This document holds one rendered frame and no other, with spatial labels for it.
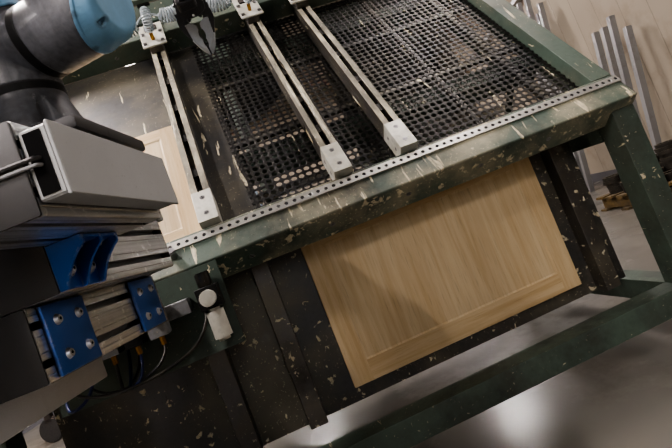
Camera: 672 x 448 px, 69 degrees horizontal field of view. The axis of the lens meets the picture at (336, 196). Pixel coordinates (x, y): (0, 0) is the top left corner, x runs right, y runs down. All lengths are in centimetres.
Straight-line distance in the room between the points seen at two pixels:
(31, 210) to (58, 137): 7
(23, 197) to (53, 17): 38
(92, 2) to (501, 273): 151
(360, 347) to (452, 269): 42
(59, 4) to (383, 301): 129
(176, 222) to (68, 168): 112
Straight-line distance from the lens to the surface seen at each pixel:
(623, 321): 183
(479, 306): 183
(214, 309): 137
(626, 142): 189
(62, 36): 82
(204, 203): 152
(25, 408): 77
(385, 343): 173
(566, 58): 202
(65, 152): 49
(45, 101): 85
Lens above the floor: 77
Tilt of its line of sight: 3 degrees up
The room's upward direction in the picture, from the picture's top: 22 degrees counter-clockwise
